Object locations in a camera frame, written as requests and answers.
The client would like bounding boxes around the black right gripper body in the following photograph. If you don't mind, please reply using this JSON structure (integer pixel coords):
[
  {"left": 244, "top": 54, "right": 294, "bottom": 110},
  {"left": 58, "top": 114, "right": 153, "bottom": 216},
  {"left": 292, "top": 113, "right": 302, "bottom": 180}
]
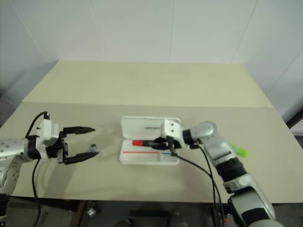
[{"left": 154, "top": 135, "right": 181, "bottom": 151}]

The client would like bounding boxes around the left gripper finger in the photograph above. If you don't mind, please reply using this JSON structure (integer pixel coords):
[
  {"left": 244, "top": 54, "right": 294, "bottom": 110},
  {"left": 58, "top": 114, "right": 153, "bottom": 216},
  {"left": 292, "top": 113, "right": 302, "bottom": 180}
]
[
  {"left": 64, "top": 151, "right": 99, "bottom": 166},
  {"left": 62, "top": 126, "right": 96, "bottom": 140}
]

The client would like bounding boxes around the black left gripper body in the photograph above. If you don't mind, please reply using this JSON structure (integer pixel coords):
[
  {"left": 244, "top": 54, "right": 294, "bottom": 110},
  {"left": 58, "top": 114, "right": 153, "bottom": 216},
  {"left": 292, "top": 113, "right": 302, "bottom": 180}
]
[{"left": 46, "top": 131, "right": 71, "bottom": 165}]

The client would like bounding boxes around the red capped black marker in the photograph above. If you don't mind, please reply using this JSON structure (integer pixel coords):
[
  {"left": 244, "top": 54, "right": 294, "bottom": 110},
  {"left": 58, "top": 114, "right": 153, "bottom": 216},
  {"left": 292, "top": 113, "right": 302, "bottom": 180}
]
[{"left": 132, "top": 140, "right": 155, "bottom": 147}]

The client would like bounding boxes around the white plastic pencil case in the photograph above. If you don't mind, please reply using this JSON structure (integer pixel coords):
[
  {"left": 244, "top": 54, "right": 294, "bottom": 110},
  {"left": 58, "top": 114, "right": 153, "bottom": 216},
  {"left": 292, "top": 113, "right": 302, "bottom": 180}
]
[{"left": 119, "top": 115, "right": 182, "bottom": 166}]

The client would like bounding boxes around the green marker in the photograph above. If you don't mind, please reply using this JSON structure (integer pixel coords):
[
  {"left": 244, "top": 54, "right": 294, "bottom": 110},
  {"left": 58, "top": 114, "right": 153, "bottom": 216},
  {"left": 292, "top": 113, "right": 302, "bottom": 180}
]
[{"left": 230, "top": 142, "right": 250, "bottom": 158}]

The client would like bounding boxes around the brown table leg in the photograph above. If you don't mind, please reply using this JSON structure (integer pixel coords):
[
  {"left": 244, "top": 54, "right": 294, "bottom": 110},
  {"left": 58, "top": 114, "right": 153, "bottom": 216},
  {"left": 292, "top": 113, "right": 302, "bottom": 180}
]
[{"left": 77, "top": 201, "right": 87, "bottom": 227}]

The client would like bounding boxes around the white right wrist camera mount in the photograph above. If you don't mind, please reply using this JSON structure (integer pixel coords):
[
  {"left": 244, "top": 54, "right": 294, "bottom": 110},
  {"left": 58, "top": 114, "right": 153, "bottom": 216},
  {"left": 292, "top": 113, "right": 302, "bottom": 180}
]
[{"left": 160, "top": 119, "right": 185, "bottom": 150}]

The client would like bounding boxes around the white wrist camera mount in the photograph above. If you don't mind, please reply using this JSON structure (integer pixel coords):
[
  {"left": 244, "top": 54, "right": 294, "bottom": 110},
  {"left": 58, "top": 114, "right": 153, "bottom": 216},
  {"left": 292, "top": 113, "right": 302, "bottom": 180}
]
[
  {"left": 35, "top": 119, "right": 60, "bottom": 159},
  {"left": 160, "top": 119, "right": 185, "bottom": 150}
]

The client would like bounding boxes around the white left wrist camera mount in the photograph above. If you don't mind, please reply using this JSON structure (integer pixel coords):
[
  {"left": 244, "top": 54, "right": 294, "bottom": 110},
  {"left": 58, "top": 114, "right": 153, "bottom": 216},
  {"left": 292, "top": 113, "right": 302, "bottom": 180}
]
[{"left": 35, "top": 119, "right": 60, "bottom": 159}]

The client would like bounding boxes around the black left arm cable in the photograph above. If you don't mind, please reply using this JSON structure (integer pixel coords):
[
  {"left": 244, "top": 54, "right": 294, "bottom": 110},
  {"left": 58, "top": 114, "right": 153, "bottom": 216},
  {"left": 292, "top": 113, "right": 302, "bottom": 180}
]
[{"left": 25, "top": 111, "right": 51, "bottom": 227}]

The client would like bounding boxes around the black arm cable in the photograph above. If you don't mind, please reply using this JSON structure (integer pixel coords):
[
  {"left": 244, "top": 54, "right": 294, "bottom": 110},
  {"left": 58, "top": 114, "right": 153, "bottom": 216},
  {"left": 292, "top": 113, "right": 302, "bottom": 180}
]
[
  {"left": 190, "top": 143, "right": 225, "bottom": 227},
  {"left": 25, "top": 111, "right": 51, "bottom": 227},
  {"left": 166, "top": 136, "right": 220, "bottom": 227}
]

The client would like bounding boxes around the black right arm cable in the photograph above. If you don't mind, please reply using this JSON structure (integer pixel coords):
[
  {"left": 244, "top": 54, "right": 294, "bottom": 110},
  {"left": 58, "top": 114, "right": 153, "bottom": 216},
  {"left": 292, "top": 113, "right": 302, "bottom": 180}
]
[
  {"left": 166, "top": 136, "right": 220, "bottom": 227},
  {"left": 190, "top": 143, "right": 225, "bottom": 227}
]

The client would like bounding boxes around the black metal frame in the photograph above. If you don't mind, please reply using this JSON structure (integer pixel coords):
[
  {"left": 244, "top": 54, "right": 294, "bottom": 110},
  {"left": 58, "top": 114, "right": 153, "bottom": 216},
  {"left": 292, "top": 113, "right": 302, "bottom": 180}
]
[{"left": 285, "top": 98, "right": 303, "bottom": 143}]

